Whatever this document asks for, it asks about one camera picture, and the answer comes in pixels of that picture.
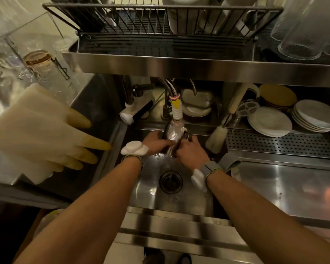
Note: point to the stainless steel sink basin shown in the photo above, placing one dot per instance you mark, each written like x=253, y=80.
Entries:
x=151, y=186

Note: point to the person's right forearm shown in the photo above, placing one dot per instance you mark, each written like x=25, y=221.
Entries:
x=258, y=225

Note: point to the perforated steel drain board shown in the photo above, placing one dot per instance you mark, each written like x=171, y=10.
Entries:
x=286, y=144

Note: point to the white corrugated faucet nozzle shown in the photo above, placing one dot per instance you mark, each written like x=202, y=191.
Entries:
x=177, y=112

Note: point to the white pull-out sprayer head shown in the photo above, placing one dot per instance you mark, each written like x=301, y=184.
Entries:
x=133, y=111

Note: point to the person's left fingers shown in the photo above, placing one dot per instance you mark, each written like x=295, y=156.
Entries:
x=166, y=145

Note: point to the person's shoe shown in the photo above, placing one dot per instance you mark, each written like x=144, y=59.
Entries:
x=184, y=259
x=154, y=257

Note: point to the clear acrylic box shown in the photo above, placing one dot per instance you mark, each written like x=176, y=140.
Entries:
x=22, y=41

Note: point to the person's right shoe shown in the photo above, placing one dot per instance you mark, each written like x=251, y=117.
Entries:
x=184, y=259

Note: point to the person's left shoe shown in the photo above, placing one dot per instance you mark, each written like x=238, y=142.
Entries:
x=154, y=257

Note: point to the person's right fingers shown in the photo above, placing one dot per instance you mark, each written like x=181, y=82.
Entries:
x=180, y=149

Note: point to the white left wrist tracker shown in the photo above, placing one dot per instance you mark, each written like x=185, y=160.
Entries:
x=133, y=147

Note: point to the grey right wrist band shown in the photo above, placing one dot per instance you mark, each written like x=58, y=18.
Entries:
x=210, y=169

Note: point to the white wrist tracker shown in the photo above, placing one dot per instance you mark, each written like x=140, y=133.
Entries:
x=133, y=147
x=198, y=180

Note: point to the white dishes in rack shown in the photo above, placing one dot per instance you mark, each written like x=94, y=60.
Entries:
x=189, y=13

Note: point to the round sink drain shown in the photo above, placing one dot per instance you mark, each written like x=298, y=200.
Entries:
x=170, y=181

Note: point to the grey wrist band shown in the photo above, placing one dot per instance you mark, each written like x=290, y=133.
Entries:
x=133, y=158
x=210, y=169

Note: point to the stack of flat white plates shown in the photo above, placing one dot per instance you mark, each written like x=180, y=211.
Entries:
x=269, y=122

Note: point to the glass jar with gold rim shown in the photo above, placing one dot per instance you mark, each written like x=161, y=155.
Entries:
x=38, y=61

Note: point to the stack of deep white plates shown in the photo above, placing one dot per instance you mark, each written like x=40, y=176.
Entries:
x=317, y=114

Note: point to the person's left hand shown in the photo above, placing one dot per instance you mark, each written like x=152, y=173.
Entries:
x=154, y=141

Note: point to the grey left wrist band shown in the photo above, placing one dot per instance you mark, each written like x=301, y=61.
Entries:
x=133, y=158

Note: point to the person's right hand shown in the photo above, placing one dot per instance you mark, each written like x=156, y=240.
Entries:
x=192, y=153

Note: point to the cream rubber glove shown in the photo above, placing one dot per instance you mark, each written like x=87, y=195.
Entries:
x=46, y=107
x=35, y=145

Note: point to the white right wrist tracker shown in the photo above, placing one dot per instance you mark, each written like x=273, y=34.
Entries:
x=198, y=180

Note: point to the stainless steel shelf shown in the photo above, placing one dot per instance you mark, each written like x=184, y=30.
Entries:
x=209, y=70

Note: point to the person's left forearm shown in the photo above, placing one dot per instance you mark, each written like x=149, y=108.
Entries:
x=93, y=211

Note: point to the tall clear ribbed glass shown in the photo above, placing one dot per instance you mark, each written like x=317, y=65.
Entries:
x=310, y=32
x=286, y=16

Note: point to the chrome sink faucet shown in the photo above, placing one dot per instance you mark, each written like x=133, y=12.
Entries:
x=166, y=104

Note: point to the round metal strainer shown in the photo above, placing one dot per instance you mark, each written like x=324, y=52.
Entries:
x=247, y=107

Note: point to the white bottle brush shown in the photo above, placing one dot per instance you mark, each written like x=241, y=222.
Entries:
x=216, y=137

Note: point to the stack of white bowls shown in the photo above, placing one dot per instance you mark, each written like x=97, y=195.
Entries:
x=196, y=103

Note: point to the stack of brown plates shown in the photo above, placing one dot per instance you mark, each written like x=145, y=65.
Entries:
x=277, y=95

